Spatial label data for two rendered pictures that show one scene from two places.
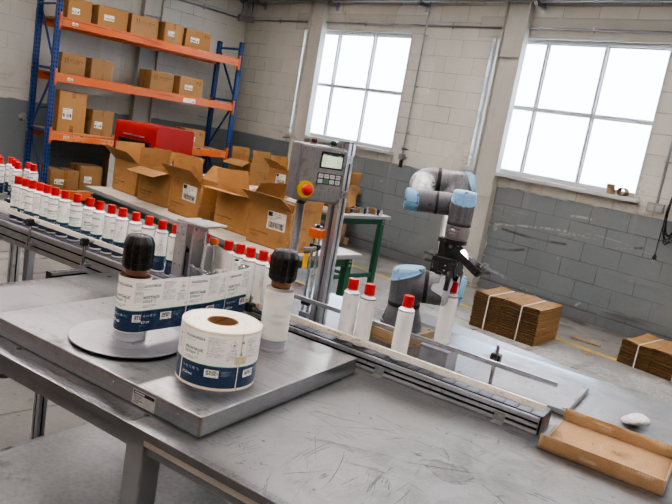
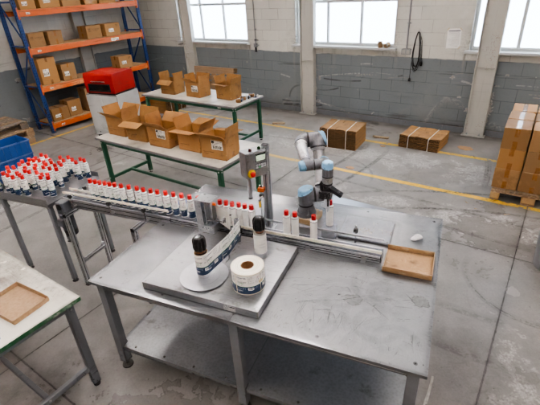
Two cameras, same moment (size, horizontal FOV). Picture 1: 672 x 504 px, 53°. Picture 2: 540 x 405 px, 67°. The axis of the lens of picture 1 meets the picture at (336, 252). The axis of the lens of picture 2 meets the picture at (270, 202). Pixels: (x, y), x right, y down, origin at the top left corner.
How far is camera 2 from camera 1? 1.04 m
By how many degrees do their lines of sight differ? 19
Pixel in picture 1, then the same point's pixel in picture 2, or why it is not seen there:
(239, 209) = (192, 139)
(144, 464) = (238, 330)
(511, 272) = (333, 102)
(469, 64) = not seen: outside the picture
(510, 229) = (328, 77)
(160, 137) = (114, 79)
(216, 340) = (250, 277)
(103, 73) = (57, 39)
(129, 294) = (202, 261)
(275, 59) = not seen: outside the picture
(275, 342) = (263, 254)
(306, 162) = (249, 162)
